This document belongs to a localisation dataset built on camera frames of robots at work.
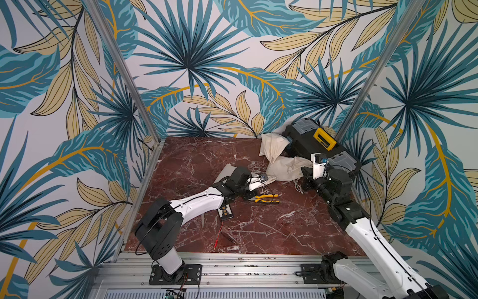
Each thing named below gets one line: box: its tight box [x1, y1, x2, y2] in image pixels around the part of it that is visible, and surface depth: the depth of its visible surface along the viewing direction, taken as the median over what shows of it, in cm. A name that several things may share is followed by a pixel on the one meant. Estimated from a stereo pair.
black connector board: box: [217, 203, 234, 220], surface depth 90 cm
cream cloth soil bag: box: [265, 155, 314, 182], surface depth 101 cm
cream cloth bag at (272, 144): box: [258, 132, 291, 164], surface depth 103 cm
